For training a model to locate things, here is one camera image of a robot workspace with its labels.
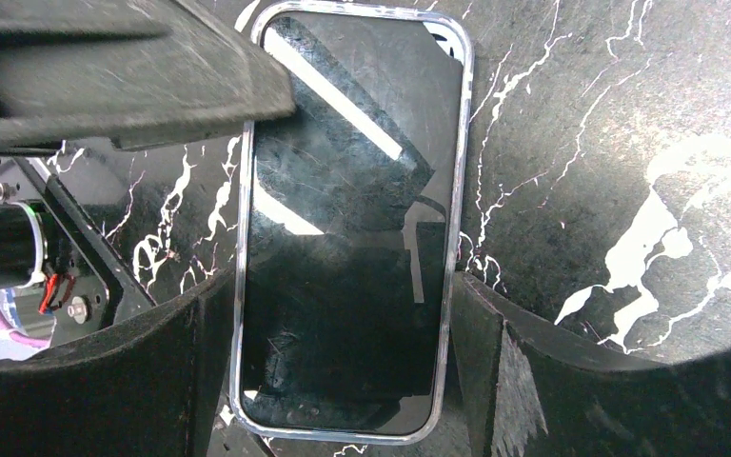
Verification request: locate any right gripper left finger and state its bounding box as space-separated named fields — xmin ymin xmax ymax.
xmin=0 ymin=269 xmax=234 ymax=456

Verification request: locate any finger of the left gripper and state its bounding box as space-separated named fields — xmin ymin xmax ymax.
xmin=0 ymin=1 xmax=295 ymax=155

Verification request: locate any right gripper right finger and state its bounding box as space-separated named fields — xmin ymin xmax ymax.
xmin=451 ymin=272 xmax=731 ymax=456

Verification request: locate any phone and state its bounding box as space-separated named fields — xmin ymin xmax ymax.
xmin=229 ymin=1 xmax=475 ymax=446

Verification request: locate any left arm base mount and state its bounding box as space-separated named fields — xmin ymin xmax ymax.
xmin=0 ymin=140 xmax=156 ymax=349

